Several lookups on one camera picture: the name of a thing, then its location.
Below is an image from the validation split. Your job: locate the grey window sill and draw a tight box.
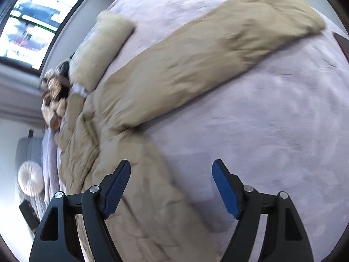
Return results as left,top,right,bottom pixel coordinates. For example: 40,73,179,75
0,65,45,121

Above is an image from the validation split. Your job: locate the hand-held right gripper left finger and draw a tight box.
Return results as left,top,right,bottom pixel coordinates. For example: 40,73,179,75
29,159,131,262

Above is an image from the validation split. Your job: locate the lavender bed blanket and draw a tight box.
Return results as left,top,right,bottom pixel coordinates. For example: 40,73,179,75
41,0,349,262

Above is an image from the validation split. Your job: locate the brown black patterned cloth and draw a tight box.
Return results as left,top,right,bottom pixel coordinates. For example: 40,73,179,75
40,57,75,130

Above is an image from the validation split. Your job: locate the grey upholstered chair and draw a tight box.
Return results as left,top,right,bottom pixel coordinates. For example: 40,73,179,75
16,138,44,170

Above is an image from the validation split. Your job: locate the round white cushion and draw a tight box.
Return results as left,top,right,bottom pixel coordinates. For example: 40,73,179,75
18,161,44,196

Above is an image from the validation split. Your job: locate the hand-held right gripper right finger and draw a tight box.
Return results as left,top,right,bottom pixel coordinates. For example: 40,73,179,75
212,159,313,262

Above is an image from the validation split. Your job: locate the black flat object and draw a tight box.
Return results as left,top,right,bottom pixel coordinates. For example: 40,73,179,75
19,200,40,231

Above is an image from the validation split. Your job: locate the dark framed window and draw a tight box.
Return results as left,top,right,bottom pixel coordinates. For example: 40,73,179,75
0,0,91,75

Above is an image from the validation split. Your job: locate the white knit cloth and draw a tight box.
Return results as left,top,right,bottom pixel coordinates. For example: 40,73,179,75
69,82,89,99

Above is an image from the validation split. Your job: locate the beige duvet blanket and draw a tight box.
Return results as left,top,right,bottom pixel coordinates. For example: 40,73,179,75
55,0,326,262

